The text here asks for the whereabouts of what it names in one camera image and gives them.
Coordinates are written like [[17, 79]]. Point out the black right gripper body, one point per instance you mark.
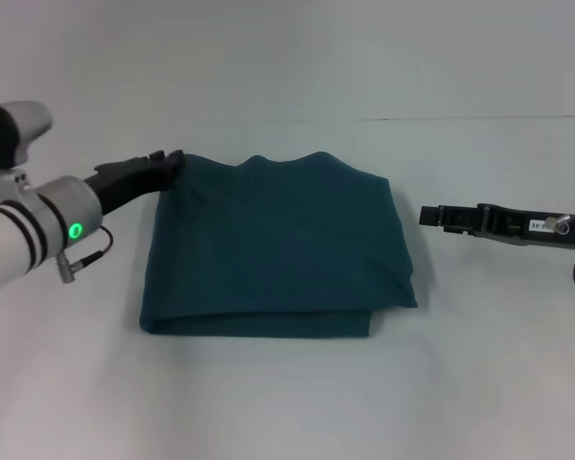
[[532, 225]]

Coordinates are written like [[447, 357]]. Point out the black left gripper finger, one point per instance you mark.
[[170, 159], [170, 179]]

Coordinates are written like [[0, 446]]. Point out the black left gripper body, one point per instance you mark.
[[124, 184]]

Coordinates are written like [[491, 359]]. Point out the blue shirt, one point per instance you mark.
[[278, 239]]

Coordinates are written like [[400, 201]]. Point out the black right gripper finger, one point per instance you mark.
[[448, 218]]

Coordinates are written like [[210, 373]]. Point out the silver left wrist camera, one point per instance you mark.
[[9, 134]]

